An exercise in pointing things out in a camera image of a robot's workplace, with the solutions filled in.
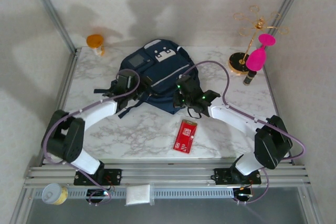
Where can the navy blue backpack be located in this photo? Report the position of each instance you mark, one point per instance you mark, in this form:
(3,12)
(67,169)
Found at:
(162,72)

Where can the red card packet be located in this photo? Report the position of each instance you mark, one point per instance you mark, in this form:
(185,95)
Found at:
(186,136)

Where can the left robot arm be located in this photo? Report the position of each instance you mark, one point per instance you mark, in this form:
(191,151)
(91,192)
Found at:
(99,111)

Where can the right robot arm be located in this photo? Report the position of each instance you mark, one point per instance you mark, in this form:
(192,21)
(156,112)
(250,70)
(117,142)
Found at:
(231,119)

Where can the small brown bottle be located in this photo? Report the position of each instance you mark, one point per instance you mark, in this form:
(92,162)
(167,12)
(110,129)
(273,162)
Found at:
(249,77)

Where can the orange pill bottle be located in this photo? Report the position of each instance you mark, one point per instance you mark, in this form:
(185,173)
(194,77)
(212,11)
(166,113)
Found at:
(95,43)

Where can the pink wine glass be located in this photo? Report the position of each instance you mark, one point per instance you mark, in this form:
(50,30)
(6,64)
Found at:
(256,57)

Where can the white plastic packet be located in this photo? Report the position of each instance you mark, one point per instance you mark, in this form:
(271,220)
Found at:
(138,194)

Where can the tin can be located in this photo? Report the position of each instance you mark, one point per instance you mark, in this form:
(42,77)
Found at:
(53,194)

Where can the aluminium side rail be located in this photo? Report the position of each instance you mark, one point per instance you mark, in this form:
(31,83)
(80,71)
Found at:
(281,108)
(62,98)

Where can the aluminium rail bed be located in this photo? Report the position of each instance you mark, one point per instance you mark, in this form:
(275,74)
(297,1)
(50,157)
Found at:
(168,174)

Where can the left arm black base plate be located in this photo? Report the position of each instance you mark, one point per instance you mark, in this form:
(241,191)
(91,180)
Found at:
(115,176)

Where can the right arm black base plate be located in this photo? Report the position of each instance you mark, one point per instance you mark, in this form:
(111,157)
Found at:
(223,176)

